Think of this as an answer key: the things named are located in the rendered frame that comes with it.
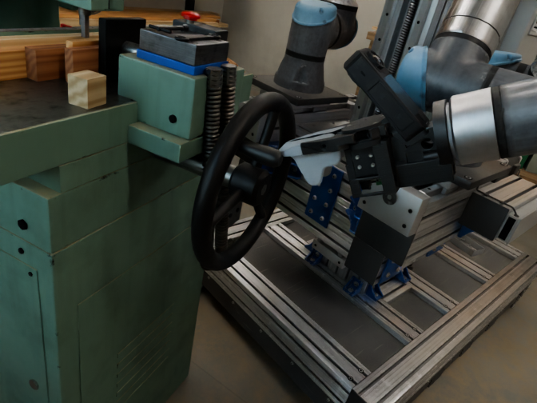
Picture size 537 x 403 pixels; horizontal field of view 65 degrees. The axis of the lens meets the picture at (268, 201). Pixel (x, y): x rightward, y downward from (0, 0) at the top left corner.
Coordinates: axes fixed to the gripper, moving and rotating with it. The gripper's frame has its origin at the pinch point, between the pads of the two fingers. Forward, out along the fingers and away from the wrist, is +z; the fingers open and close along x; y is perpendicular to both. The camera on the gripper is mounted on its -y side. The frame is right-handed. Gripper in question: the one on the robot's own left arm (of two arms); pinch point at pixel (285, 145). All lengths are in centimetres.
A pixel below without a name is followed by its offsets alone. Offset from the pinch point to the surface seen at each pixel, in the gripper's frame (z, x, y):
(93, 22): 190, 162, -72
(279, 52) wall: 157, 345, -31
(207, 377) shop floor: 62, 29, 70
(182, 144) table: 14.2, -2.6, -3.6
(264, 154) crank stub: 1.3, -3.7, -0.1
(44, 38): 33.6, -2.2, -23.9
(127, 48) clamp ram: 24.6, 4.6, -19.4
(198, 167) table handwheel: 17.4, 2.9, 1.1
